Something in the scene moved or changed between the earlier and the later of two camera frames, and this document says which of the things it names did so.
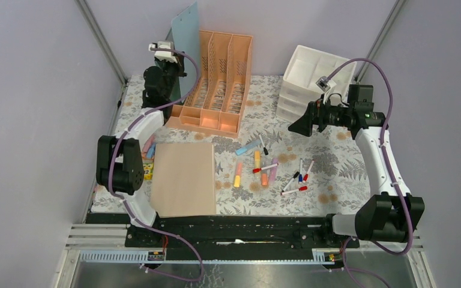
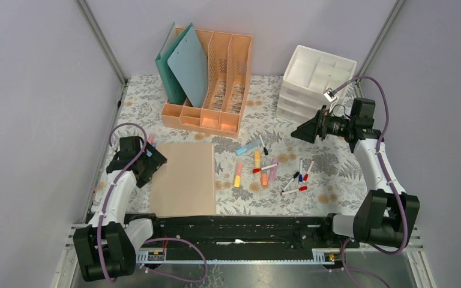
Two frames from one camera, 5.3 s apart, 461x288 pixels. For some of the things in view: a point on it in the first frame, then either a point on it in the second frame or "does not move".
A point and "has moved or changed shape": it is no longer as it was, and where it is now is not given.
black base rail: x=238 y=237 does not move
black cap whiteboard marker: x=266 y=152 does not move
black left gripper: x=179 y=66 -> x=155 y=159
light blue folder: x=185 y=36 has moved or changed shape
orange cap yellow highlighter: x=257 y=159 does not move
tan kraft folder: x=183 y=179 does not move
